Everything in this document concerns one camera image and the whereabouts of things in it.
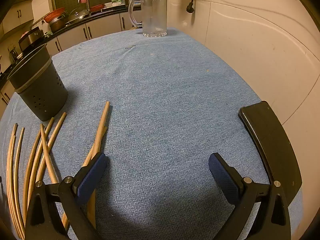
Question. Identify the cream wall cabinets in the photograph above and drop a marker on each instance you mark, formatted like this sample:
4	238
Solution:
17	12

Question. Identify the small metal clip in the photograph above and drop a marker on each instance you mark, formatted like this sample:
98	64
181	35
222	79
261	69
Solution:
130	46

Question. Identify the large red basin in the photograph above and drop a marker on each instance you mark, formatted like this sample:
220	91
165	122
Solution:
56	13

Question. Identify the steel countertop appliance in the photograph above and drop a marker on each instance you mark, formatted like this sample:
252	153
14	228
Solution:
30	38

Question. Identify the black smartphone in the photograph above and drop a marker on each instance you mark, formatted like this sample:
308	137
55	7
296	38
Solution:
270	140

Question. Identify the dark kettle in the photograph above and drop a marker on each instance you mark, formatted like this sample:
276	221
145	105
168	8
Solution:
13	53

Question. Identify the clear glass mug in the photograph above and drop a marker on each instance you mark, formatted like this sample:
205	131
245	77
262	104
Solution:
155	15

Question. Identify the glass pot lid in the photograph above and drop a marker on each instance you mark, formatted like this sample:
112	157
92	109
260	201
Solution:
78	15

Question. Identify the black kitchen countertop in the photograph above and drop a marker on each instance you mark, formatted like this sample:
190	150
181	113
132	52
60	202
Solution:
112	11

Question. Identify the brown cooking pot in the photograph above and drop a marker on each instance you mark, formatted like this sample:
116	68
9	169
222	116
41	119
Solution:
57	26

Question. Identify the small red basin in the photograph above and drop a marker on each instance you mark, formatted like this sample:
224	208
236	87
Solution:
97	7

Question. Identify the dark grey utensil holder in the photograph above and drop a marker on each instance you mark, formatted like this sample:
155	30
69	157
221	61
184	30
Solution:
42	87

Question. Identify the cream lower kitchen cabinets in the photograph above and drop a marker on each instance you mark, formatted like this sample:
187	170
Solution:
75	35

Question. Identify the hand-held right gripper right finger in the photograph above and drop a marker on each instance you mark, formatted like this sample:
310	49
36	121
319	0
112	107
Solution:
222	177

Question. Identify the blue tablecloth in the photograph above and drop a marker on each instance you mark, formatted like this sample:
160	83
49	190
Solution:
160	100

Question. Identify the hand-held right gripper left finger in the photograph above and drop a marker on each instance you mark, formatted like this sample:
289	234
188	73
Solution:
92	177

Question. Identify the pile of bamboo chopsticks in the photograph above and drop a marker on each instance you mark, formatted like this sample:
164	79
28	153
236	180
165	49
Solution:
105	112

